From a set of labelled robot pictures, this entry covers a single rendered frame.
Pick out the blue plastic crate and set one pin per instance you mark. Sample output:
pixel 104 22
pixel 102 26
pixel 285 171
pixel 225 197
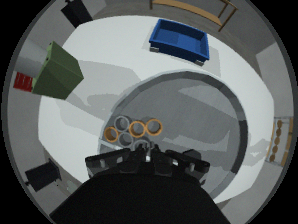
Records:
pixel 193 42

